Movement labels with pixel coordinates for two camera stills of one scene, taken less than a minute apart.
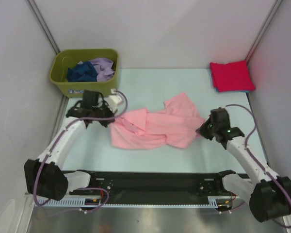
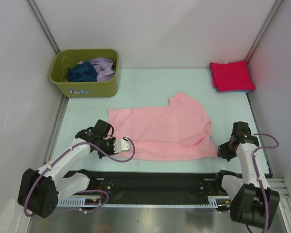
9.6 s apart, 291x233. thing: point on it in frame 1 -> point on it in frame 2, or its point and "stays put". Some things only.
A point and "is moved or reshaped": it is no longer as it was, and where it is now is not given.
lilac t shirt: (103, 67) stays put
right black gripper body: (213, 128) -> (227, 151)
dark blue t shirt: (82, 72) stays put
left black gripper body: (104, 111) -> (107, 146)
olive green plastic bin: (75, 71) stays put
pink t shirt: (176, 125) is moved or reshaped
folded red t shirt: (232, 76) stays put
